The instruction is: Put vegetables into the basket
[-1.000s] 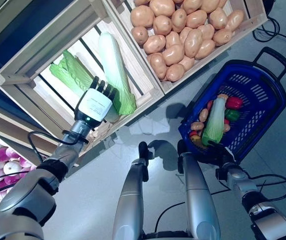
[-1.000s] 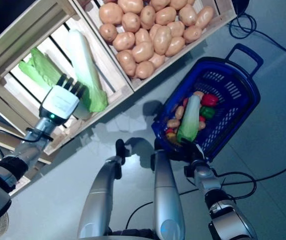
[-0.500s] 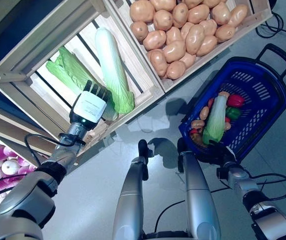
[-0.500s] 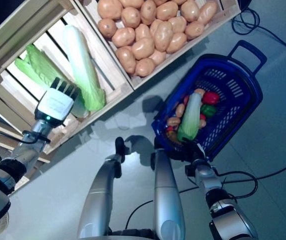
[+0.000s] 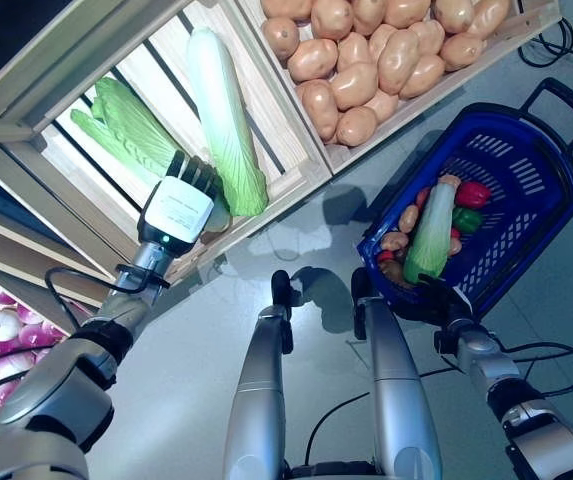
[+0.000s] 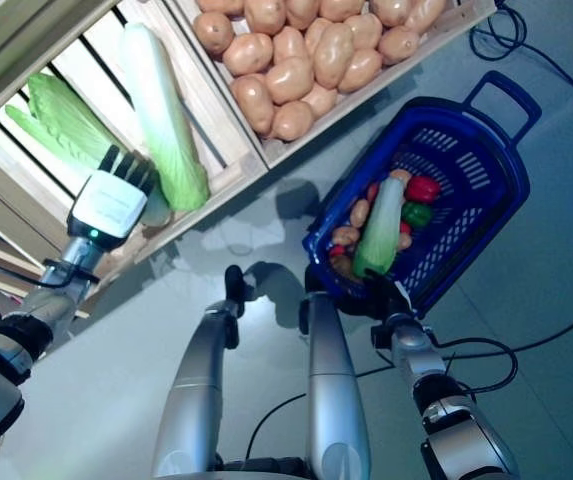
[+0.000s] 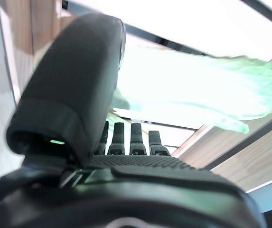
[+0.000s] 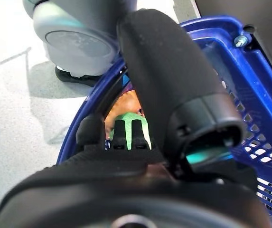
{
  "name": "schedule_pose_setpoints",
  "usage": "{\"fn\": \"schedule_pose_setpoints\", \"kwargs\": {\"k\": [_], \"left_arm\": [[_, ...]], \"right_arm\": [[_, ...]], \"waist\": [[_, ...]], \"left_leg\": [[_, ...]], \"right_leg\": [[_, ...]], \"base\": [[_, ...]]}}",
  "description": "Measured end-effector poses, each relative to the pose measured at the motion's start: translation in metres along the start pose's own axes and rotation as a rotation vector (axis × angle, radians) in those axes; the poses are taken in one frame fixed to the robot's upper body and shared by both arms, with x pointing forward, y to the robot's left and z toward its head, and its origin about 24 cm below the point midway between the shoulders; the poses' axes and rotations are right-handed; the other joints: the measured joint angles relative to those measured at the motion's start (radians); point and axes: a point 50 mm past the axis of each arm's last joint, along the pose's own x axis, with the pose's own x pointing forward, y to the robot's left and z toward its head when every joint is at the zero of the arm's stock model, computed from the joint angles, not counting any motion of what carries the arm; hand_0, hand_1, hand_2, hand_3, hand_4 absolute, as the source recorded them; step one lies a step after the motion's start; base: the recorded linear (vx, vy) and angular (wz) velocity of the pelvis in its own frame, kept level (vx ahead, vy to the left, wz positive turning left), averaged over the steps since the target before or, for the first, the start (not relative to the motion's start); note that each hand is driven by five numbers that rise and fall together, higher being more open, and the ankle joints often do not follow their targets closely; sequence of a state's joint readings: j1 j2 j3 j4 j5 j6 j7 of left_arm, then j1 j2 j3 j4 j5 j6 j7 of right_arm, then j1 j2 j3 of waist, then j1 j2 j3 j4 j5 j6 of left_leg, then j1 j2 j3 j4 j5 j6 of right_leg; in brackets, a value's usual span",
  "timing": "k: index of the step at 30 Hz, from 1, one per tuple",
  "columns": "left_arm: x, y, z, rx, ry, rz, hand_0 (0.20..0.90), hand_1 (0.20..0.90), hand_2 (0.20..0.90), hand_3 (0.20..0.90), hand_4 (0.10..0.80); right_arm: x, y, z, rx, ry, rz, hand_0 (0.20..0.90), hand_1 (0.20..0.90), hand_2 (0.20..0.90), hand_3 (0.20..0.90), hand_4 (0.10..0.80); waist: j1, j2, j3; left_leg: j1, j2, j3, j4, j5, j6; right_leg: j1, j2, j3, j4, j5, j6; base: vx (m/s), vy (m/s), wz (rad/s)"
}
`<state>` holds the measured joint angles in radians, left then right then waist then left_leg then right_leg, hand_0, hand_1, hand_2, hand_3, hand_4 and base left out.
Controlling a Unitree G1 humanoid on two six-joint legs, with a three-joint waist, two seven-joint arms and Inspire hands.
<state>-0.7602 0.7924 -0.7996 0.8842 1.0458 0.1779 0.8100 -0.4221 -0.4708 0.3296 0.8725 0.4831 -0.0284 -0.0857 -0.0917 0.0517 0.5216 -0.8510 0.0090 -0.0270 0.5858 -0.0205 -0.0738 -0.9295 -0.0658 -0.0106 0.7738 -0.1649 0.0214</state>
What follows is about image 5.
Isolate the black tether cable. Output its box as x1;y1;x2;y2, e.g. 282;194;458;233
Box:
304;391;373;469

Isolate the small brown potato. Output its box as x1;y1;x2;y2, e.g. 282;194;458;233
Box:
379;230;412;254
398;204;421;234

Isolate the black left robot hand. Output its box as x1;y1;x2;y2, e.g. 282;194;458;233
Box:
137;149;224;258

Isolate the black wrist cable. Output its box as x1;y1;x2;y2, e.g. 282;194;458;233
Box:
44;266;120;346
433;334;573;401

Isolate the green bell pepper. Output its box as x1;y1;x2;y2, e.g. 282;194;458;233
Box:
451;207;485;234

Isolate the wooden display rack frame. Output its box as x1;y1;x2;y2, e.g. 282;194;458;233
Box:
0;0;247;321

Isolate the wooden potato crate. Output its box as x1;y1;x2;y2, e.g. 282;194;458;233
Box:
235;0;565;176

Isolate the black left robot foot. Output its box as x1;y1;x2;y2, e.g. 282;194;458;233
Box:
269;269;297;309

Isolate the silver robot leg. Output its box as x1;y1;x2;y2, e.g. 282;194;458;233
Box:
223;304;295;480
363;297;442;480

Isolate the wooden slatted cabbage crate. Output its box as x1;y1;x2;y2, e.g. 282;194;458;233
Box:
0;0;335;294

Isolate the long black floor cable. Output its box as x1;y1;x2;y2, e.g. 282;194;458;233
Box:
517;0;573;109

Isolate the red bell pepper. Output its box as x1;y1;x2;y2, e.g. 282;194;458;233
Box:
454;180;493;210

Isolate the tan potato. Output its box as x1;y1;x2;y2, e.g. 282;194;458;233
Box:
365;89;400;124
336;32;375;71
439;33;486;72
336;105;380;147
368;23;402;61
310;0;355;41
433;0;477;34
350;0;387;31
398;53;446;100
383;0;432;29
408;19;447;56
260;0;312;21
329;62;380;111
286;38;340;82
301;79;340;141
465;0;512;41
261;17;301;64
376;28;422;95

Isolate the silver right robot leg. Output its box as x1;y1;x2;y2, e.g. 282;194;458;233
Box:
363;297;442;480

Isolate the green white napa cabbage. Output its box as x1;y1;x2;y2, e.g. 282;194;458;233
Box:
401;174;462;279
69;77;232;234
185;27;270;219

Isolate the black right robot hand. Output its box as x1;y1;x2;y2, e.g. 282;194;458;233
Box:
414;273;474;330

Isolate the black right robot foot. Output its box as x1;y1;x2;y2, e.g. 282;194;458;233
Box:
350;268;371;306

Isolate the silver left robot leg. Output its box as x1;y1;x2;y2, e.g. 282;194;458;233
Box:
223;304;295;480

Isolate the dark robot waist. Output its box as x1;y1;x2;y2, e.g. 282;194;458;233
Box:
280;457;385;480

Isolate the blue plastic shopping basket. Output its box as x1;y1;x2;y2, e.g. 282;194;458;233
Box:
355;77;573;321

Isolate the dark brown sweet potato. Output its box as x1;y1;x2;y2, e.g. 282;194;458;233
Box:
380;259;415;289

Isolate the black robot foot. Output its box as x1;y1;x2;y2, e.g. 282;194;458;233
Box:
269;269;297;309
350;268;371;306

